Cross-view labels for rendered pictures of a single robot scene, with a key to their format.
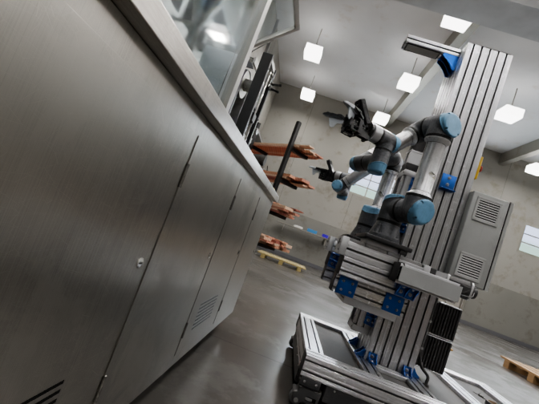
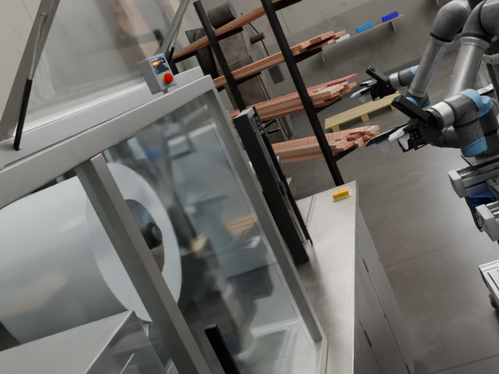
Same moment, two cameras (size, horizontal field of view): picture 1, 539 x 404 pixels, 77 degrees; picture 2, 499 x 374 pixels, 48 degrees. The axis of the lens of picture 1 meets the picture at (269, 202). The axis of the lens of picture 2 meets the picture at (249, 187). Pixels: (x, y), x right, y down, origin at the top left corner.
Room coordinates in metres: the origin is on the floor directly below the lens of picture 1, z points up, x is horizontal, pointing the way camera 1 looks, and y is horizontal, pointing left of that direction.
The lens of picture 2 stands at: (-0.26, 0.05, 1.61)
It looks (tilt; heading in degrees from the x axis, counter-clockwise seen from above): 12 degrees down; 8
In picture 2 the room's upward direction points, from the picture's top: 24 degrees counter-clockwise
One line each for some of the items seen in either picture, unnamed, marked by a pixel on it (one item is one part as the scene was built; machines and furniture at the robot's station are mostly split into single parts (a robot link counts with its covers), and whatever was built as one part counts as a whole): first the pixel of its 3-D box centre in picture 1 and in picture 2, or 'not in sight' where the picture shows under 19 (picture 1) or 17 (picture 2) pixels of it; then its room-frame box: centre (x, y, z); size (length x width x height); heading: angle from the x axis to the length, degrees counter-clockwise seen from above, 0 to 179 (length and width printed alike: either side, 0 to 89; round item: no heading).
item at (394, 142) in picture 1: (386, 141); (460, 107); (1.44, -0.39, 1.21); 0.11 x 0.08 x 0.09; 111
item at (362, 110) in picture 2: (281, 260); (363, 112); (8.63, -0.80, 0.06); 1.27 x 0.88 x 0.12; 86
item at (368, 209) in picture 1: (370, 216); (480, 114); (2.16, -0.64, 0.98); 0.13 x 0.12 x 0.14; 149
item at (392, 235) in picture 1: (386, 231); not in sight; (1.66, -0.59, 0.87); 0.15 x 0.15 x 0.10
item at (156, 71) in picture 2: not in sight; (159, 73); (1.41, 0.40, 1.66); 0.07 x 0.07 x 0.10; 55
